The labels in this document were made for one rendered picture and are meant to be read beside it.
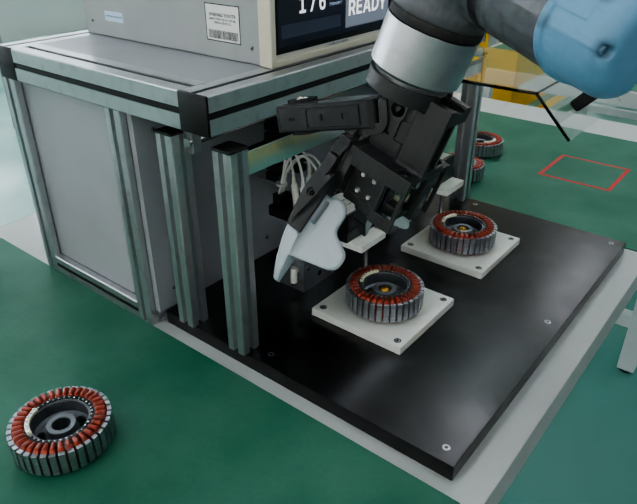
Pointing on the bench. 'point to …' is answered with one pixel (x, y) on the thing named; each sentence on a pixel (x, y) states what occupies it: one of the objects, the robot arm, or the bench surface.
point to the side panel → (85, 193)
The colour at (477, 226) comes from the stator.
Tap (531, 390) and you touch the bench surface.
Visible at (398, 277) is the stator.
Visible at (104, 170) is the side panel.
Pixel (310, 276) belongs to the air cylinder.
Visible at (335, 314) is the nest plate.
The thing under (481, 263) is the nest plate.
